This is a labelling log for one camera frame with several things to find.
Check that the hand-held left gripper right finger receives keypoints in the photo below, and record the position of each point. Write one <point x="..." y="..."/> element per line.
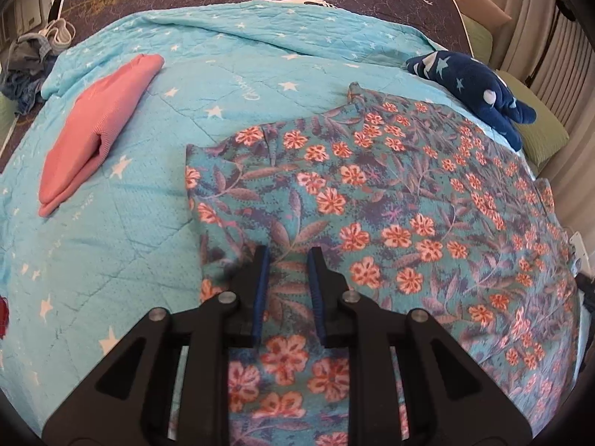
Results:
<point x="316" y="288"/>

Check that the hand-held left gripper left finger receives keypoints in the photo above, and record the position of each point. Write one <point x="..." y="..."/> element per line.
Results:
<point x="261" y="288"/>

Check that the teal floral garment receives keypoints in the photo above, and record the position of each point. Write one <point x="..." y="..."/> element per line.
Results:
<point x="395" y="195"/>

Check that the navy star print garment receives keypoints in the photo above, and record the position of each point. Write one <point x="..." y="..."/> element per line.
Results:
<point x="465" y="79"/>

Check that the pile of grey blue clothes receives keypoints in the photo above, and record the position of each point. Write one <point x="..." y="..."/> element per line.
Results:
<point x="25" y="69"/>

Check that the light blue star blanket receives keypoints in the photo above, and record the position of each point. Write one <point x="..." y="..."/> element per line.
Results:
<point x="139" y="241"/>

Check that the pink folded garment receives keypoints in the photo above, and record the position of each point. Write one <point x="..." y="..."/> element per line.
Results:
<point x="93" y="125"/>

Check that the red cloth item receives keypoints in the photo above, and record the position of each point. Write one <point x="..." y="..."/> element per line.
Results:
<point x="3" y="316"/>

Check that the large green pillow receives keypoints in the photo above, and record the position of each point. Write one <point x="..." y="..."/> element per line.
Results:
<point x="544" y="134"/>

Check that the small green pillow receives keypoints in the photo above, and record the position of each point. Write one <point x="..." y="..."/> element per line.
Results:
<point x="479" y="37"/>

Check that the green cushion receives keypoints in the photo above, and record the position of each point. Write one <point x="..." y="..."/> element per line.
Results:
<point x="5" y="109"/>

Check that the beige pillow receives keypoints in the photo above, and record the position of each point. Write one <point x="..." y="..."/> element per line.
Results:
<point x="479" y="2"/>

